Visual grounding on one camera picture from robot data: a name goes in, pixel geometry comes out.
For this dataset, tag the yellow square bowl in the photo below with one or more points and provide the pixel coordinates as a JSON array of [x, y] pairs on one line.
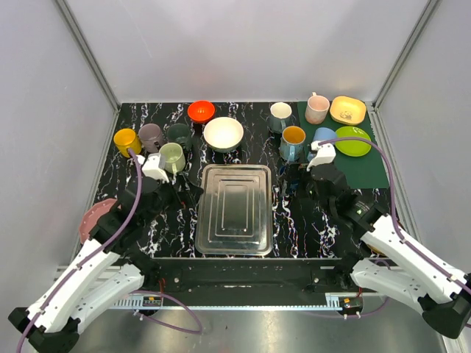
[[347, 110]]

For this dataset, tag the blue butterfly mug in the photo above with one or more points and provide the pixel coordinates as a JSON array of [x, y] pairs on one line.
[[292, 143]]

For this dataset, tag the dark green mat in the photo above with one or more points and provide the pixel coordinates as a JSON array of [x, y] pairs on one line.
[[367, 171]]

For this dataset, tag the mauve grey mug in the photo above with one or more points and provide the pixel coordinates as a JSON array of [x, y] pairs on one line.
[[151, 136]]

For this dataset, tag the orange bowl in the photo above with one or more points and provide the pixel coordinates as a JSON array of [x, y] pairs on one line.
[[201, 111]]

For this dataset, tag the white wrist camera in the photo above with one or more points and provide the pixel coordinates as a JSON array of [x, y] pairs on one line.
[[324, 153], [154, 167]]

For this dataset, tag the grey blue faceted mug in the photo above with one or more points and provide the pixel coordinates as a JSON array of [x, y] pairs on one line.
[[280, 117]]

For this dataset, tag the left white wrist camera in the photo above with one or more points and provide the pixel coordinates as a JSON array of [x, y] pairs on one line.
[[154, 167]]

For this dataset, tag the pink dotted plate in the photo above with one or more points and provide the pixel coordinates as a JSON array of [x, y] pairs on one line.
[[91, 217]]

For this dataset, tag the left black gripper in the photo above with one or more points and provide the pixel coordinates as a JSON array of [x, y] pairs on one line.
[[176, 191]]

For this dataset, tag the light green mug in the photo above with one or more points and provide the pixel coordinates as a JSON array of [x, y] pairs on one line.
[[174, 157]]

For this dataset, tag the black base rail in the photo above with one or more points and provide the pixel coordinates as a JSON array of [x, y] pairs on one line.
[[248, 282]]

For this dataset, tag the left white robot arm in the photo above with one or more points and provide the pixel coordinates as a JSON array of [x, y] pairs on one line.
[[106, 268]]

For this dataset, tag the dark green mug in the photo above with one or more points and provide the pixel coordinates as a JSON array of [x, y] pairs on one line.
[[181, 134]]

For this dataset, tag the lime green plate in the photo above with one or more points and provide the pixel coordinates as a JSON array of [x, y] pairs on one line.
[[352, 148]]

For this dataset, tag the white green bowl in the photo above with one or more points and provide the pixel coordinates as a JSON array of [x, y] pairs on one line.
[[223, 134]]

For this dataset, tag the yellow mug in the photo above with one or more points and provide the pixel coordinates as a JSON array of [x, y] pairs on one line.
[[126, 139]]

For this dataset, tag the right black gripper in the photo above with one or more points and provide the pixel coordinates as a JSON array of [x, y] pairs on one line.
[[292, 172]]

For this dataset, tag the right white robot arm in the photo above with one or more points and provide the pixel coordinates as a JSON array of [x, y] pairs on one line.
[[439, 292]]

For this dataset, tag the light blue plastic cup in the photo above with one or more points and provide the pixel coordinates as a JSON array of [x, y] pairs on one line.
[[323, 134]]

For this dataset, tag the pink cup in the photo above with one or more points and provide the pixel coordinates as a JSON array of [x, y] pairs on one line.
[[316, 109]]

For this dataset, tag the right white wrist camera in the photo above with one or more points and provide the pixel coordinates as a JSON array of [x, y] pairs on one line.
[[324, 153]]

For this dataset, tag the silver metal tray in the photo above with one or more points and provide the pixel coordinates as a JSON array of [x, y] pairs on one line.
[[235, 210]]

